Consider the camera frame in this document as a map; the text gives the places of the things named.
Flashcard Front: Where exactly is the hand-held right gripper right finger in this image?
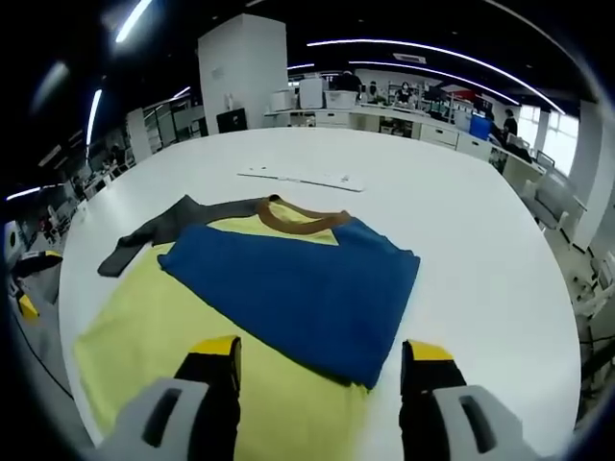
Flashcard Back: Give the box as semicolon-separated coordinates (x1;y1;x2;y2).
398;338;542;461

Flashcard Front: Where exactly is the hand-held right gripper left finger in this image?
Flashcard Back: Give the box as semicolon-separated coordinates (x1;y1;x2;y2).
93;334;243;461

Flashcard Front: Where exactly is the yellow garment with coloured sleeves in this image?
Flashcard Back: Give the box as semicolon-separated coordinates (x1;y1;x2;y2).
71;194;422;461

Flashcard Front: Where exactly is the short ceiling light strip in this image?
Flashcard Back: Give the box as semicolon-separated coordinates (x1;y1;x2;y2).
86;88;104;145
114;0;155;43

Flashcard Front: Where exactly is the small black cabinet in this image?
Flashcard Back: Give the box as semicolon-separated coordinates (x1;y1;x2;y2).
216;108;249;134

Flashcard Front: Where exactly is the white table cover strip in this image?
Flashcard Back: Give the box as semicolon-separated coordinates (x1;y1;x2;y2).
236;165;367;194

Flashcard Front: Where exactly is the grey office chair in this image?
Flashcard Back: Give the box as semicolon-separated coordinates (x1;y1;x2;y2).
530;170;578;236

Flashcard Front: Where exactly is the white counter row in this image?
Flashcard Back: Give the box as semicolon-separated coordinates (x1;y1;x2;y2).
262;108;549;183

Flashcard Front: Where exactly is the white square pillar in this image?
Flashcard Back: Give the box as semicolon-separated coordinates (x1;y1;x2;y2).
571;98;615;254
197;12;289;138

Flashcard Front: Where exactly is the blue storage bin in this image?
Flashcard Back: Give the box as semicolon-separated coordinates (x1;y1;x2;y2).
469;113;494;141

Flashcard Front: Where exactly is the bright window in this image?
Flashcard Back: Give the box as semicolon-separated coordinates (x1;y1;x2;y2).
518;103;582;164

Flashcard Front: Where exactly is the white boxy appliance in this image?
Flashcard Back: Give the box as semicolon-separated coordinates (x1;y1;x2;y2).
298;78;324;110

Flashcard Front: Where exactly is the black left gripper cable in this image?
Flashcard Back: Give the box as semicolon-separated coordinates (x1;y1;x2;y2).
9;306;74;400

